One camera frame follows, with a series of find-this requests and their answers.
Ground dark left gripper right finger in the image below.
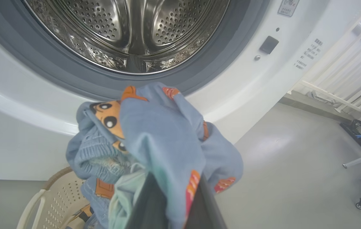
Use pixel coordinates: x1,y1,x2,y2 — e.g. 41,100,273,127
185,174,228,229

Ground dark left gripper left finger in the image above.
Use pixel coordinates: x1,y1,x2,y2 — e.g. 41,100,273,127
125,173,170,229

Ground blue cartoon print shirt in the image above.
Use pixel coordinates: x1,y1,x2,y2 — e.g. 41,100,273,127
66,177,117,229

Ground blue cartoon print trousers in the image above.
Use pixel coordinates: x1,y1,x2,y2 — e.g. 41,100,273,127
66,82,244,229

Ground cream plastic laundry basket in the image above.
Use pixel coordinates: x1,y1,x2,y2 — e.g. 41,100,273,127
17,167,93,229

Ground white washing machine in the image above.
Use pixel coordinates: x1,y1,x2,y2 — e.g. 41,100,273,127
0,0,361,181

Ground grey rubber door seal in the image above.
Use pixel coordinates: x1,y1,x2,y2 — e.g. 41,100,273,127
0,0,270,101

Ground steel washing machine drum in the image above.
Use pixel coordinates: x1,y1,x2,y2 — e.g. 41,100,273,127
21,0,232,75

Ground black door lock slot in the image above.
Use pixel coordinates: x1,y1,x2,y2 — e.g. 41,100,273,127
259,36,279,54

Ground white slatted rack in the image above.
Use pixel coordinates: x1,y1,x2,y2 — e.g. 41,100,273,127
292,0,361,113

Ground grey warning sticker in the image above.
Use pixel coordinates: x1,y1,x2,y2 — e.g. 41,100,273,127
277,0,300,17

